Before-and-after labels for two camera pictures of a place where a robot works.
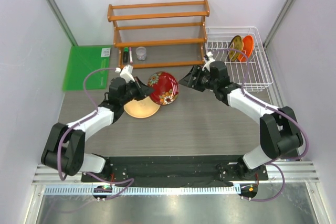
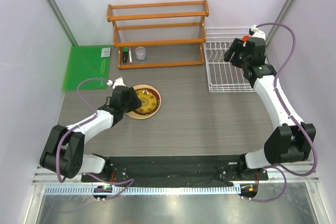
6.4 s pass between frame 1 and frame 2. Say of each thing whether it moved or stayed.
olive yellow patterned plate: moved
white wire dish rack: stayed
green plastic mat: stayed
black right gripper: moved
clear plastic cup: stayed
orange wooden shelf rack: stayed
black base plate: stayed
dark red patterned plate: moved
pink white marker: stayed
